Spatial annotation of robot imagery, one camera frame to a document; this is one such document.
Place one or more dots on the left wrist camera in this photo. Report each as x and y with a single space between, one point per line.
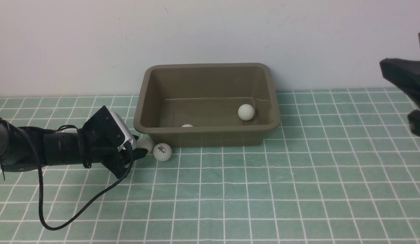
107 125

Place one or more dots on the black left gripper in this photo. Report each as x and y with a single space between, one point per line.
116 160

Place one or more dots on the white logo ball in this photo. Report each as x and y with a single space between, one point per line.
162 152

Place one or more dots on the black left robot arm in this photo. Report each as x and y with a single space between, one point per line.
29 148

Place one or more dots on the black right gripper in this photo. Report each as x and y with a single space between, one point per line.
405 75

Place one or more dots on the olive plastic bin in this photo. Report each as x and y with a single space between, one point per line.
206 96

